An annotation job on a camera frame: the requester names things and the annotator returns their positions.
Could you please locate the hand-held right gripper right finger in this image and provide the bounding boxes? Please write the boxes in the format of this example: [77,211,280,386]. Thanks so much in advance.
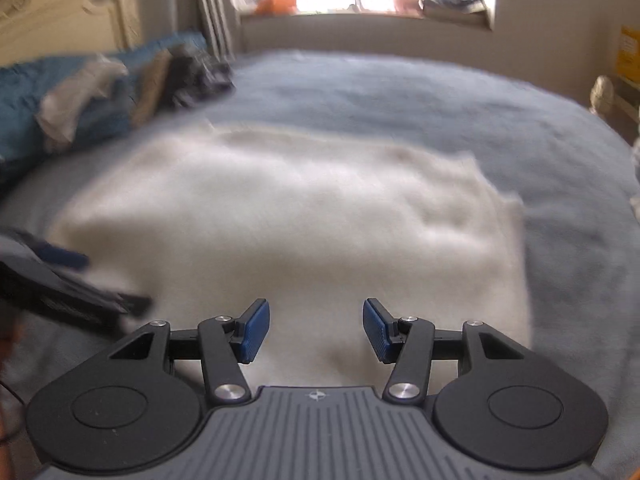
[362,297,531,405]

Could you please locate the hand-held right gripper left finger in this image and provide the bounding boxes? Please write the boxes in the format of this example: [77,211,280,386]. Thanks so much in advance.
[109,298,271,405]

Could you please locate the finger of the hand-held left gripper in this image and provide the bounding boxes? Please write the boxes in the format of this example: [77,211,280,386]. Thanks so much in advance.
[112,292,153,317]
[12,230,91,269]

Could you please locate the cream fleece garment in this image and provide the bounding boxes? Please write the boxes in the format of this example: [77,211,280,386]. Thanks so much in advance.
[50,122,532,391]

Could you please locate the white shirt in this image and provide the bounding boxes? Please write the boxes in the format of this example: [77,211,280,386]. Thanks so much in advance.
[35,57,128,153]

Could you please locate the blue jeans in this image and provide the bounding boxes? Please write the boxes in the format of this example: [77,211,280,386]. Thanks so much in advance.
[75,77,141,141]

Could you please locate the blue quilt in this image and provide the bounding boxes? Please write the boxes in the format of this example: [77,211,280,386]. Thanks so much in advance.
[0,30,208,161]

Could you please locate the tan pants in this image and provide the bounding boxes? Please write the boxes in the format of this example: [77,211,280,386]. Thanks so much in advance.
[131,50,173,128]

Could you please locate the dark grey garment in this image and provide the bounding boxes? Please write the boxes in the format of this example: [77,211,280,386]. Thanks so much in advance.
[160,45,201,111]

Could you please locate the grey plaid shirt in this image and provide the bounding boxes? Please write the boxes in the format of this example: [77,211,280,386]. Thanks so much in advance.
[175,47,236,108]

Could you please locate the cream carved headboard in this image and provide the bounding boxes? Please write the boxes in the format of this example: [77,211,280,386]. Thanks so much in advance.
[0,0,143,68]

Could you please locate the beige curtain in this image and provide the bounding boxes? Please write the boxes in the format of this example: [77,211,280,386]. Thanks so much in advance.
[187,0,243,61]

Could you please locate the cream bed footboard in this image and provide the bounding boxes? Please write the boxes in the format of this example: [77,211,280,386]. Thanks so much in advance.
[589,75,640,136]

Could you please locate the cardboard box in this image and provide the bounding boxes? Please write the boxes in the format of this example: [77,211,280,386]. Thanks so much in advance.
[422,0,488,27]

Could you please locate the orange bag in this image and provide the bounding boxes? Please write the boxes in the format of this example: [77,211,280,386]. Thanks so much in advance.
[255,0,298,15]

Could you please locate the yellow box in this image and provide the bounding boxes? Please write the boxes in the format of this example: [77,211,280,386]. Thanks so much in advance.
[615,25,640,83]

